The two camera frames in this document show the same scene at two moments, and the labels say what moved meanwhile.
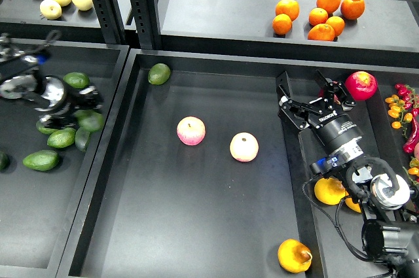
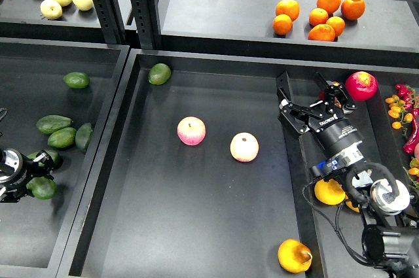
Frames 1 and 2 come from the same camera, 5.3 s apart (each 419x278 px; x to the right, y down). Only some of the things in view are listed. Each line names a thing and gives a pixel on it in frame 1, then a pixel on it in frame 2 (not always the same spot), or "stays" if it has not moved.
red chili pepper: [408, 147] stays
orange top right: [353, 7] stays
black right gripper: [340, 137] stays
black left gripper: [63, 101] → [16, 189]
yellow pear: [294, 256] stays
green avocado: [90, 120] → [42, 188]
